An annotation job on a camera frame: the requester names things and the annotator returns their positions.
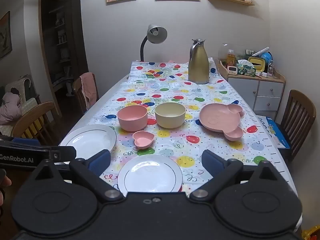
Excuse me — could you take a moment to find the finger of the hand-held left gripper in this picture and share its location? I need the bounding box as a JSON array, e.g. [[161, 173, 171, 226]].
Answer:
[[0, 135, 43, 149], [42, 147, 77, 161]]

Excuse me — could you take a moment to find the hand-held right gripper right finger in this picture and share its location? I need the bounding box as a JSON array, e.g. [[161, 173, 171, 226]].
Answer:
[[189, 149, 284, 202]]

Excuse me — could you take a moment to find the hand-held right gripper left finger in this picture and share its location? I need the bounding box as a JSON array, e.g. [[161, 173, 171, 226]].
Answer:
[[30, 149, 125, 203]]

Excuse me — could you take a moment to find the large white plate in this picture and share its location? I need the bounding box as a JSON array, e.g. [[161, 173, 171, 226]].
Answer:
[[59, 124, 117, 165]]

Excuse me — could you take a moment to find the pink bear-shaped plate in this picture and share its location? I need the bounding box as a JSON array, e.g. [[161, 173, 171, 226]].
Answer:
[[199, 103, 245, 142]]

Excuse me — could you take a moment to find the pink heart-shaped dish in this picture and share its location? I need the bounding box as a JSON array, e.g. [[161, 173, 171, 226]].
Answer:
[[132, 131, 155, 150]]

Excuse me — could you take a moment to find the small white plate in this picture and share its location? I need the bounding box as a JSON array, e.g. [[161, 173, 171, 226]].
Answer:
[[117, 154, 183, 193]]

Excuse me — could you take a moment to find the pink bowl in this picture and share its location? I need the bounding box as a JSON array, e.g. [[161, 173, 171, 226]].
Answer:
[[117, 104, 148, 132]]

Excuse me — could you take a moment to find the cream bowl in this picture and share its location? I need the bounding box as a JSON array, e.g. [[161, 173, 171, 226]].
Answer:
[[154, 102, 187, 129]]

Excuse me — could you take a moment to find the person's left hand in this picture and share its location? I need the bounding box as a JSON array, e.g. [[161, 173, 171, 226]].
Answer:
[[0, 175, 12, 207]]

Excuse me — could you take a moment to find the light wooden chair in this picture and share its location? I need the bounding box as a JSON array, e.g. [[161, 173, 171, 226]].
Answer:
[[11, 101, 62, 145]]

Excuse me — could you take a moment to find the pink clothing pile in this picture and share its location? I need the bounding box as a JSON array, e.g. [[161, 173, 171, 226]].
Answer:
[[0, 92, 23, 125]]

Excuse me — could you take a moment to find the wooden chair with pink cloth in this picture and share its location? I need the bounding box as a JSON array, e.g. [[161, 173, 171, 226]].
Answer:
[[72, 72, 99, 114]]

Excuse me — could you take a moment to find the pink cloth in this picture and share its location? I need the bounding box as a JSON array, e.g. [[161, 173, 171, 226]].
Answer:
[[80, 72, 97, 110]]

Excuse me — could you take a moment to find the blue cardboard box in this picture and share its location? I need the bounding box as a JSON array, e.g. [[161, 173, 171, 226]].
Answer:
[[256, 115, 292, 150]]

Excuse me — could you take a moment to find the balloon print tablecloth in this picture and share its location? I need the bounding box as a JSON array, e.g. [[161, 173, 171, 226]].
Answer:
[[59, 60, 299, 200]]

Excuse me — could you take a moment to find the white drawer cabinet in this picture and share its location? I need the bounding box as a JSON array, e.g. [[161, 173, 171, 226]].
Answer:
[[218, 59, 286, 121]]

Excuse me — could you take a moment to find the gold thermos jug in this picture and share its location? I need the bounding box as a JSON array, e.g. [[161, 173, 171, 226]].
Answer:
[[188, 39, 210, 85]]

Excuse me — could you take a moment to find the dark wooden chair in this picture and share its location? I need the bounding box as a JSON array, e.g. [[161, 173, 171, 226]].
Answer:
[[279, 89, 317, 163]]

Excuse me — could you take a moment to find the wooden bookshelf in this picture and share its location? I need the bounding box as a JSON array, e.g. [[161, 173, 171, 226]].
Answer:
[[49, 5, 73, 85]]

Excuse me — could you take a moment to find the orange juice bottle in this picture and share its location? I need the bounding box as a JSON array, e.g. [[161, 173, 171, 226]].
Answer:
[[226, 49, 236, 67]]

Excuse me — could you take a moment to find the yellow tissue box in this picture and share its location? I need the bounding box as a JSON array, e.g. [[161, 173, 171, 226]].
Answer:
[[247, 56, 267, 73]]

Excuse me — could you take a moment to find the glass fishbowl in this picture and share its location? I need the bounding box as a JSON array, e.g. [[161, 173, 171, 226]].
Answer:
[[218, 43, 247, 63]]

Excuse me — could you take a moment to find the blue globe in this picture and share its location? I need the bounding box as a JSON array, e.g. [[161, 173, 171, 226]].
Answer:
[[262, 52, 274, 67]]

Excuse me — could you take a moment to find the yellow toy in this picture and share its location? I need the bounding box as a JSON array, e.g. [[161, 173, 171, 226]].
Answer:
[[302, 226, 320, 240]]

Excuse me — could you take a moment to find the grey desk lamp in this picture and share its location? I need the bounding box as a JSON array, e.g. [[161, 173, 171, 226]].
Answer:
[[140, 24, 168, 62]]

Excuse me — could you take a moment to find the dark framed wall picture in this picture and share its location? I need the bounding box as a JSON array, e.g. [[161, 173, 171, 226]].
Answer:
[[0, 11, 12, 59]]

